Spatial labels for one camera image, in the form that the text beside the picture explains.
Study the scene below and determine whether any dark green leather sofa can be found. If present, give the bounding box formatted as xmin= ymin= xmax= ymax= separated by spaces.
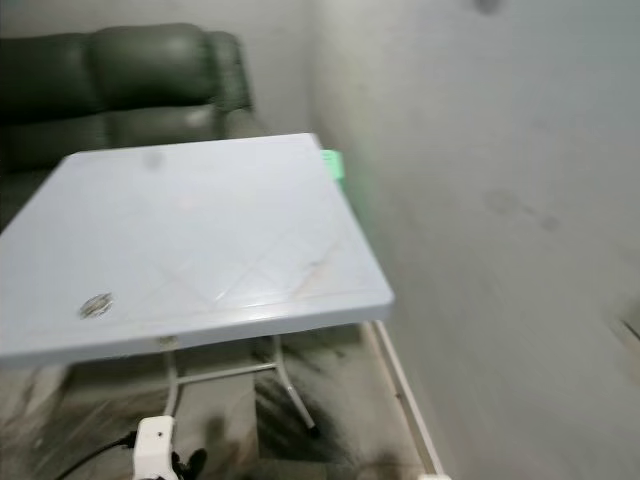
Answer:
xmin=0 ymin=23 xmax=266 ymax=226

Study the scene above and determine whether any silver key bunch with ring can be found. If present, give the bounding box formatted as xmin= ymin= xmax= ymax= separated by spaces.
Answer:
xmin=78 ymin=292 xmax=115 ymax=321

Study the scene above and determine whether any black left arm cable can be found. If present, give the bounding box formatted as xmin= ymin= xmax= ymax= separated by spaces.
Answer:
xmin=57 ymin=432 xmax=139 ymax=480

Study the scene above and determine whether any white folding table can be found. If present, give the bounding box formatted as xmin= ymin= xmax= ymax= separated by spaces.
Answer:
xmin=0 ymin=133 xmax=396 ymax=441

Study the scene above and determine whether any white baseboard strip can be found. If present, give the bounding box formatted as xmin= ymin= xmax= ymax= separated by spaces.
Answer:
xmin=365 ymin=322 xmax=451 ymax=480

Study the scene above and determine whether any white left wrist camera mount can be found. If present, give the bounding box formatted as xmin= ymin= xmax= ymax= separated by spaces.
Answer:
xmin=134 ymin=416 xmax=177 ymax=480

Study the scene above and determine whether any small green object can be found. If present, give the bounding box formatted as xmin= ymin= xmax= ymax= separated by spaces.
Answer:
xmin=320 ymin=148 xmax=346 ymax=191

